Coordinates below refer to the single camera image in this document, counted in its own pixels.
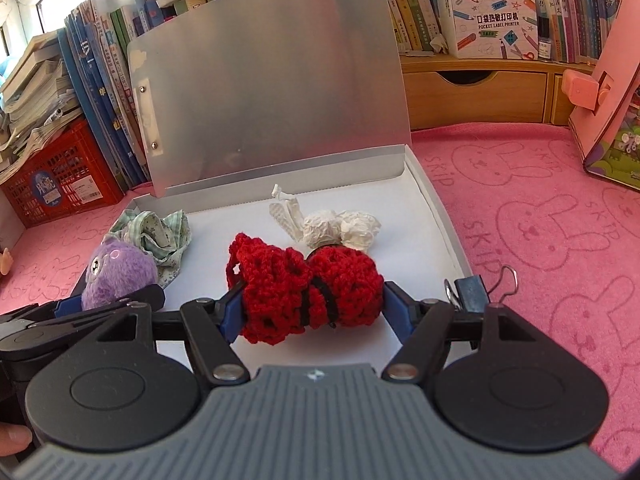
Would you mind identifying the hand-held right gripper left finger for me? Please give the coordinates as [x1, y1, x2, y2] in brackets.
[92, 285, 251, 386]

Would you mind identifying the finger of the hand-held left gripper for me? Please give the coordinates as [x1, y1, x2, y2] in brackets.
[75, 285, 166, 328]
[10, 299, 86, 328]

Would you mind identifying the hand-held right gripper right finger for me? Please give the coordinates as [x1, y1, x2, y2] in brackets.
[381, 281, 546, 386]

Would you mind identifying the purple plush toy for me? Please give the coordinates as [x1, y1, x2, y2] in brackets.
[81, 237, 160, 311]

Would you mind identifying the red crochet piece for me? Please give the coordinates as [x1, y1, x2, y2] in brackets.
[227, 232, 385, 347]

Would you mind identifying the green checkered cloth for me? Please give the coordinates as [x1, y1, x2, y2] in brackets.
[109, 209, 192, 291]

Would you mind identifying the white tissue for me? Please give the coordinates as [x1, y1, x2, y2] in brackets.
[269, 184, 383, 253]

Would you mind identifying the grey file box with lid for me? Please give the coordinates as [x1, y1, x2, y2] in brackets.
[70, 0, 476, 356]

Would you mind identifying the person's left hand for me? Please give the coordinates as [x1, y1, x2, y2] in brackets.
[0, 422, 33, 453]

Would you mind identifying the black binder clip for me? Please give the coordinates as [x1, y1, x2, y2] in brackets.
[444, 265, 519, 313]

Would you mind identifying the red plastic crate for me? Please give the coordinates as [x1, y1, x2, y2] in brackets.
[0, 117, 126, 228]

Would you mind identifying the pink rabbit print blanket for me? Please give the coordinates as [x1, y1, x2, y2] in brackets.
[0, 122, 640, 471]

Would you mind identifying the row of blue books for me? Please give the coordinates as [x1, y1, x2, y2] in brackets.
[57, 0, 211, 193]

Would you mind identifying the stack of worn books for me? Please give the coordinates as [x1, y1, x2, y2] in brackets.
[0, 30, 83, 186]

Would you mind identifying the wooden drawer organiser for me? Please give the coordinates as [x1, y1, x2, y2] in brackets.
[400, 52, 596, 133]

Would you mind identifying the pink triangular toy house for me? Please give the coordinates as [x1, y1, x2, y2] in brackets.
[562, 0, 640, 191]

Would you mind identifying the label printer box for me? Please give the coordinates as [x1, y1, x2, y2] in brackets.
[434, 0, 541, 61]

